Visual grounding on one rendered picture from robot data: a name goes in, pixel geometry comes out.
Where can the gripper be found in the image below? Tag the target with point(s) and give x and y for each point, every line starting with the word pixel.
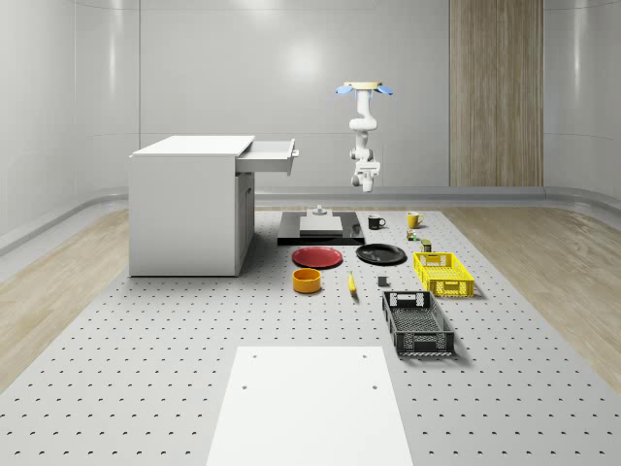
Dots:
pixel 367 166

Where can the puzzle cube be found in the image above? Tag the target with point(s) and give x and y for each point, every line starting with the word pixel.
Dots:
pixel 412 236

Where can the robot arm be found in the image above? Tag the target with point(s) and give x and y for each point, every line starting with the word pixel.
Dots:
pixel 361 123

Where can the black mug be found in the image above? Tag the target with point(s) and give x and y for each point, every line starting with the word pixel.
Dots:
pixel 374 223

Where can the yellow mug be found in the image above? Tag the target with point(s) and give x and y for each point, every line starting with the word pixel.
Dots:
pixel 413 221

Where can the black stove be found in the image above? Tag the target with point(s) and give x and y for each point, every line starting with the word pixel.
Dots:
pixel 320 228

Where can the black plate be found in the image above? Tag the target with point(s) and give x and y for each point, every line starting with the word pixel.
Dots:
pixel 381 254

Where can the flat-sided can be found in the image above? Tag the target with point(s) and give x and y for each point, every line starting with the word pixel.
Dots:
pixel 426 245

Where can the white drawer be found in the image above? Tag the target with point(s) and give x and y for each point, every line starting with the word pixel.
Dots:
pixel 264 157

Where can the red plate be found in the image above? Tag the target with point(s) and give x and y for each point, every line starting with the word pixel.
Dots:
pixel 317 257

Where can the grey cube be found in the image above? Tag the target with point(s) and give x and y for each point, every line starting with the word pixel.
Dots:
pixel 383 281

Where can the yellow bowl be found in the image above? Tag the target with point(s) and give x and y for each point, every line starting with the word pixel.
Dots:
pixel 306 283

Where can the yellow basket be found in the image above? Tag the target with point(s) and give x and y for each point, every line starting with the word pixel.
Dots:
pixel 444 286

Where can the dark grey basket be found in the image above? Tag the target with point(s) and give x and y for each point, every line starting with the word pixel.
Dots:
pixel 418 342

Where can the white cabinet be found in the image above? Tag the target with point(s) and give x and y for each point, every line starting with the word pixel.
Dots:
pixel 182 213

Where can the white board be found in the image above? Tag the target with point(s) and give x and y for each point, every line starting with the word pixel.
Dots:
pixel 310 412

